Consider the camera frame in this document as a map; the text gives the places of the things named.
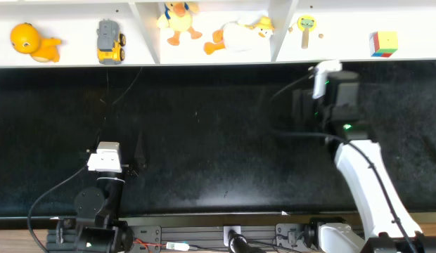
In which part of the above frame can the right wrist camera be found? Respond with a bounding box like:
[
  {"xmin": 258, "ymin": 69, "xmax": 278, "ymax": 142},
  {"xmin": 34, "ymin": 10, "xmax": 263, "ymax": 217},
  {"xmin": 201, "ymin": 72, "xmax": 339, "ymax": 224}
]
[{"xmin": 312, "ymin": 59, "xmax": 342, "ymax": 100}]

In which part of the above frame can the yellow rubber duck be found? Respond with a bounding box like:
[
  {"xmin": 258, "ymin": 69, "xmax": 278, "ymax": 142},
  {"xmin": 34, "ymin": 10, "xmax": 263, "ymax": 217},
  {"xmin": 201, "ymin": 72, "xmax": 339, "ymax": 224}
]
[{"xmin": 9, "ymin": 22, "xmax": 63, "ymax": 64}]

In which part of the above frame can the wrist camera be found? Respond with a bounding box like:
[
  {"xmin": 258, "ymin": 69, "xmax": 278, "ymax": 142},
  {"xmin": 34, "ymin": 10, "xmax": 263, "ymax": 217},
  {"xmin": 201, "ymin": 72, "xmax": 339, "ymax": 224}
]
[
  {"xmin": 312, "ymin": 59, "xmax": 342, "ymax": 100},
  {"xmin": 86, "ymin": 141, "xmax": 122, "ymax": 174}
]

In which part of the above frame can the mounting rail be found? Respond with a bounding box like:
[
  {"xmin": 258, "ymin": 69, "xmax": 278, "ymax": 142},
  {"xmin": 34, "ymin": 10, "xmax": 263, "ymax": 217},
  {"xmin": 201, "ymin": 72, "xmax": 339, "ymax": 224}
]
[{"xmin": 45, "ymin": 223, "xmax": 321, "ymax": 253}]

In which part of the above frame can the many-coloured puzzle cube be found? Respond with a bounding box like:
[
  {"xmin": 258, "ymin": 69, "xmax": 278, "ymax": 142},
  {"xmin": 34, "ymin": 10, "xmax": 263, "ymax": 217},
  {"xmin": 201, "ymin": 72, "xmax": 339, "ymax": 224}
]
[{"xmin": 368, "ymin": 30, "xmax": 399, "ymax": 58}]

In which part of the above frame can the grey and yellow toy truck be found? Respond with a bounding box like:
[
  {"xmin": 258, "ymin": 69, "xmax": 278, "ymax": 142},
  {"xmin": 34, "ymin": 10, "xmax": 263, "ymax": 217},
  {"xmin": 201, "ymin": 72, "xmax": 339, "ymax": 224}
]
[{"xmin": 96, "ymin": 19, "xmax": 127, "ymax": 65}]

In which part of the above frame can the black cable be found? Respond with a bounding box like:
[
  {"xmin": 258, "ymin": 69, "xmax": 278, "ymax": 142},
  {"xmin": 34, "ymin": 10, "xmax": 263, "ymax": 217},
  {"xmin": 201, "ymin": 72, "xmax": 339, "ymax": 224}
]
[
  {"xmin": 268, "ymin": 68, "xmax": 416, "ymax": 253},
  {"xmin": 27, "ymin": 164, "xmax": 89, "ymax": 253}
]

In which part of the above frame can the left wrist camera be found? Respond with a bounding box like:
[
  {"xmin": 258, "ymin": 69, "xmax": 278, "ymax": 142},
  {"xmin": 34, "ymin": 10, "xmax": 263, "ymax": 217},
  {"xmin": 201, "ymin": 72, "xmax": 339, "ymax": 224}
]
[{"xmin": 86, "ymin": 141, "xmax": 122, "ymax": 174}]

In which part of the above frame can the white shelf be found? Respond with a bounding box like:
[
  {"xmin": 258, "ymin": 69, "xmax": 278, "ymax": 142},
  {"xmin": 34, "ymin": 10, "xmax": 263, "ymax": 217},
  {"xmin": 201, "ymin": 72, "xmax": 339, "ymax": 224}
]
[{"xmin": 0, "ymin": 0, "xmax": 436, "ymax": 69}]

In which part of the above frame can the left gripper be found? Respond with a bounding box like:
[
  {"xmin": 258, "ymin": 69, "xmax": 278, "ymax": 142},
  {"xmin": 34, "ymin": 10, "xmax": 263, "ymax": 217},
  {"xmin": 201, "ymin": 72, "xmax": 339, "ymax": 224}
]
[{"xmin": 120, "ymin": 131, "xmax": 148, "ymax": 178}]

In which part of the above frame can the yellow wooden rattle drum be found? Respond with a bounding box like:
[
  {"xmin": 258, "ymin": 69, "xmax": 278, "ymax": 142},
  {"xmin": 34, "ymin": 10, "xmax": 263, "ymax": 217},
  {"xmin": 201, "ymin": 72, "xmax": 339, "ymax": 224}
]
[{"xmin": 288, "ymin": 15, "xmax": 325, "ymax": 50}]

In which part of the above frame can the white plush duck yellow hat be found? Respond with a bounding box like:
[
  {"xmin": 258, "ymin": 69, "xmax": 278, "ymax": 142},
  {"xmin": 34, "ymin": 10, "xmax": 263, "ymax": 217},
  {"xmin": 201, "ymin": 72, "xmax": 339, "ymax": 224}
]
[{"xmin": 203, "ymin": 15, "xmax": 275, "ymax": 56}]

